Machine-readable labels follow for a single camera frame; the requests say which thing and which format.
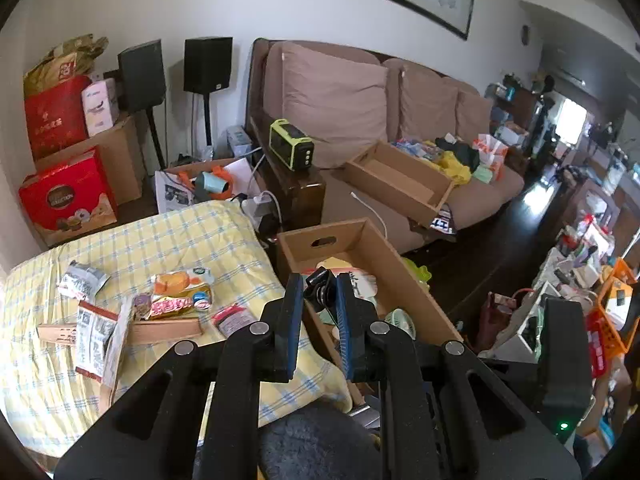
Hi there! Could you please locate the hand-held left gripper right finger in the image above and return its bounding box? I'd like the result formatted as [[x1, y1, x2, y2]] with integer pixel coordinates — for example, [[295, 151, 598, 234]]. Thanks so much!
[[335, 272, 583, 480]]

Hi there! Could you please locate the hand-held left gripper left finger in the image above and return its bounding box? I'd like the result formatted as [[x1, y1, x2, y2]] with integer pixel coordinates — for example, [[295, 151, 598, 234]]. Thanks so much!
[[54, 272, 306, 480]]

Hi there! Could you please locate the mint green fan cage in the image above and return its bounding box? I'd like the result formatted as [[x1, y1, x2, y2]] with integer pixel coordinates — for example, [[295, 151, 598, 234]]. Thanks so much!
[[385, 308, 417, 342]]

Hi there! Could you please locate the white orange snack packet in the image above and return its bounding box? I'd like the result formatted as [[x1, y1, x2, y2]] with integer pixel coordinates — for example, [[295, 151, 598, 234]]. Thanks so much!
[[100, 295, 135, 403], [75, 300, 121, 379]]

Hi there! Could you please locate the white printed plastic bag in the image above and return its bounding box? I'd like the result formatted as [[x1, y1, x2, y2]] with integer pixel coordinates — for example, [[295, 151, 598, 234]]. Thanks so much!
[[345, 271, 379, 306]]

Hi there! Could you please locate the orange plastic basket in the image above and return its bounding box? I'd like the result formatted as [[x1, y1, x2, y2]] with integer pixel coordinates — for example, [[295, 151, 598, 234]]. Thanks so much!
[[585, 257, 639, 379]]

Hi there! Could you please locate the red handbag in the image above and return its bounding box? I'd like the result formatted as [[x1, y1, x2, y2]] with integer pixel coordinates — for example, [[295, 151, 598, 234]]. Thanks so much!
[[480, 287, 532, 352]]

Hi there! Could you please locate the green plastic toy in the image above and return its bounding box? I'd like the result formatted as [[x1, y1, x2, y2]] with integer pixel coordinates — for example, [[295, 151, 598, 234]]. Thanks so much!
[[402, 257, 432, 286]]

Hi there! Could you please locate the cluttered low table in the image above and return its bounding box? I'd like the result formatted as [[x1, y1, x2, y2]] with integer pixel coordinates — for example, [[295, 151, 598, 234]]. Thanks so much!
[[492, 180, 640, 361]]

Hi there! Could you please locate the grey fluffy cushion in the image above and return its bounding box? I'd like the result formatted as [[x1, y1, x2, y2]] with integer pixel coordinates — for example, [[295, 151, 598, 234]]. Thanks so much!
[[257, 402, 382, 480]]

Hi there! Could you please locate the brown sofa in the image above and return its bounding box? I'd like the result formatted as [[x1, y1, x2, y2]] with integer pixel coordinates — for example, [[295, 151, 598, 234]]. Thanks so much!
[[245, 37, 526, 256]]

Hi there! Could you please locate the red yellow snack packet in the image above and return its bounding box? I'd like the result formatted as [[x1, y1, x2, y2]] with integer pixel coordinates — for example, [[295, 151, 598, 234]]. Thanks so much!
[[145, 296, 201, 321]]

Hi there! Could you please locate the white power strip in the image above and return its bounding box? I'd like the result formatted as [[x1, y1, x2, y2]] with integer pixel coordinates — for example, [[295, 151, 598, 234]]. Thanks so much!
[[241, 192, 281, 232]]

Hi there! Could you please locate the wooden folding fan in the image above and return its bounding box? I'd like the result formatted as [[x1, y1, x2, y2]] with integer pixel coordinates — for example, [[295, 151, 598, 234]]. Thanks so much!
[[37, 317, 204, 349]]

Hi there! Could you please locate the black white packet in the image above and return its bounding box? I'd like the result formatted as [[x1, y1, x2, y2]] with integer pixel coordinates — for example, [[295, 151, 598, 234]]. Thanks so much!
[[430, 210, 459, 235]]

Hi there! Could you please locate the yellow checked blanket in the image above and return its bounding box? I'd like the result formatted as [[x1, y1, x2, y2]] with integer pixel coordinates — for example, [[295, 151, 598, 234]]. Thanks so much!
[[0, 200, 351, 461]]

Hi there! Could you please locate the cardboard box on sofa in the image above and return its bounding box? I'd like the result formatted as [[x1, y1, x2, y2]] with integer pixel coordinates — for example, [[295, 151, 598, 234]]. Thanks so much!
[[344, 140, 456, 229]]

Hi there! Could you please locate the teal hair dryer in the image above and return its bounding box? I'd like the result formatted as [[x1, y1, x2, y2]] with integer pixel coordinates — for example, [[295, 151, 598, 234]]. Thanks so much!
[[194, 170, 234, 199]]

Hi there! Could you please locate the open cardboard box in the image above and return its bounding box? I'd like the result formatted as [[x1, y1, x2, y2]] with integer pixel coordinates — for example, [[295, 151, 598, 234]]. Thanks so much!
[[155, 157, 262, 214]]

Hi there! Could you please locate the printed paper sheet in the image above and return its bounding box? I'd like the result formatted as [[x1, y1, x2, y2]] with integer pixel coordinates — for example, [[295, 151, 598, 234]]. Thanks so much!
[[155, 170, 194, 214]]

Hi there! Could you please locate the green black portable radio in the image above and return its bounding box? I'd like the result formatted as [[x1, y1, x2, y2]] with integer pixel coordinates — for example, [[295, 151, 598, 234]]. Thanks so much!
[[269, 118, 316, 170]]

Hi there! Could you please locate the yellow cloth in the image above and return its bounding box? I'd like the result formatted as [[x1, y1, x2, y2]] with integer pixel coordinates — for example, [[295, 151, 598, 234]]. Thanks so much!
[[435, 152, 474, 185]]

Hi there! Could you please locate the pile of colourful packets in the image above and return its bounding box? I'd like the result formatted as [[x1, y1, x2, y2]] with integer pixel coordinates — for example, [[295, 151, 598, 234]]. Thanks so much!
[[392, 137, 441, 161]]

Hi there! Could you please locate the blue tissue pack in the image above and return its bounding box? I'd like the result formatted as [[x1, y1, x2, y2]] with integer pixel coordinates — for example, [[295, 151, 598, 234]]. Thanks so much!
[[226, 126, 254, 159]]

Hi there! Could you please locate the black cloth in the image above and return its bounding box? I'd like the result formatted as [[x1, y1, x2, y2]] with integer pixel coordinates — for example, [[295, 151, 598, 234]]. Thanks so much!
[[435, 137, 481, 171]]

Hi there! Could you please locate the silver snack packet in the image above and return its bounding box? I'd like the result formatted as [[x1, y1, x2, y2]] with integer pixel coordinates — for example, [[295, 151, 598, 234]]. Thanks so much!
[[57, 261, 111, 301]]

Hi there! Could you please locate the orange white paper bag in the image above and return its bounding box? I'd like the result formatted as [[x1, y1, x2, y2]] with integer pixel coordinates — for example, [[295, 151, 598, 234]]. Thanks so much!
[[472, 133, 510, 181]]

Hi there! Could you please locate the large brown sofa cushion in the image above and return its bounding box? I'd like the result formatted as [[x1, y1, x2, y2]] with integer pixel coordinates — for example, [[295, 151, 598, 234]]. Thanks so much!
[[281, 41, 389, 170]]

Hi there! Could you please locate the large cardboard box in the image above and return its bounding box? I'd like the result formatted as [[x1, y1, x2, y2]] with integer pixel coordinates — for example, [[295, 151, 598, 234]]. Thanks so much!
[[35, 112, 147, 206]]

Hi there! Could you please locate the red gift box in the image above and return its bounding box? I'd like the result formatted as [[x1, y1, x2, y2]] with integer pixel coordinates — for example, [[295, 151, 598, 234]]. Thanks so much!
[[19, 147, 120, 247]]

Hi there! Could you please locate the black speaker on stand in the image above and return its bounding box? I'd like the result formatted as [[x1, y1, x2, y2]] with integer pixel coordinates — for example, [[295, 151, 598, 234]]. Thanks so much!
[[117, 39, 167, 171], [183, 36, 234, 148]]

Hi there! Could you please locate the white air conditioner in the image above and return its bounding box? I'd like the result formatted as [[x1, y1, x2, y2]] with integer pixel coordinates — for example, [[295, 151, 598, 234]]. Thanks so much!
[[550, 67, 587, 86]]

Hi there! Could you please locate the white pink tissue box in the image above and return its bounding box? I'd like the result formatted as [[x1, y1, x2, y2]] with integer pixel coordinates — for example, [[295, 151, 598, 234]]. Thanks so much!
[[81, 79, 121, 137]]

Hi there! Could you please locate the dark red gift bag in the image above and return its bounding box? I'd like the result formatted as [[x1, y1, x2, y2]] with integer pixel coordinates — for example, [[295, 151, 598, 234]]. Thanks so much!
[[24, 75, 94, 161]]

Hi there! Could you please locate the gold paper bag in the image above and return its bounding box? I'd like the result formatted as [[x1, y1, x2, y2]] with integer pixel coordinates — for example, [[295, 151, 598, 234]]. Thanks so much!
[[24, 34, 110, 99]]

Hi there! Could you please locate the white charging cable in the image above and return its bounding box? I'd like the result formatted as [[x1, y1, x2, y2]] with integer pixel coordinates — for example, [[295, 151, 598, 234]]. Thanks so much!
[[350, 191, 389, 237]]

